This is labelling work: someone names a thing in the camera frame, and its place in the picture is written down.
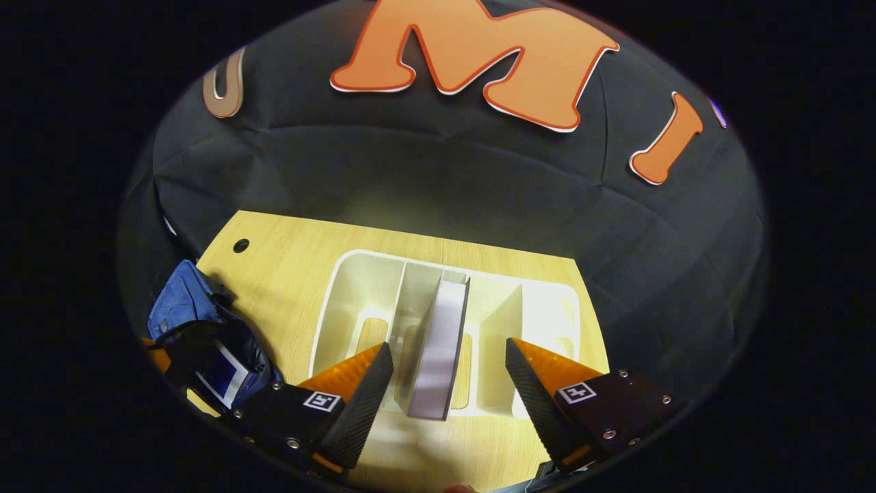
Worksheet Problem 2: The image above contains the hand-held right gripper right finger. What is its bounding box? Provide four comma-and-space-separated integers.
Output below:
505, 337, 675, 473

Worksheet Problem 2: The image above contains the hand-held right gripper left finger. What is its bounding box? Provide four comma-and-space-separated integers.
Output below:
233, 342, 396, 478

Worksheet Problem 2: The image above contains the blue schoolbag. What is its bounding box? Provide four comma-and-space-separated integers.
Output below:
147, 259, 281, 412

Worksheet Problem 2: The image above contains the blue cover book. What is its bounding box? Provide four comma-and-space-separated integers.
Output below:
195, 340, 248, 408

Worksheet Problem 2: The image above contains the grey cover book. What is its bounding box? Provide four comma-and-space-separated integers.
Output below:
407, 273, 472, 421

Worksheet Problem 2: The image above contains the white bookshelf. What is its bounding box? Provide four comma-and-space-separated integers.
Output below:
309, 250, 582, 420

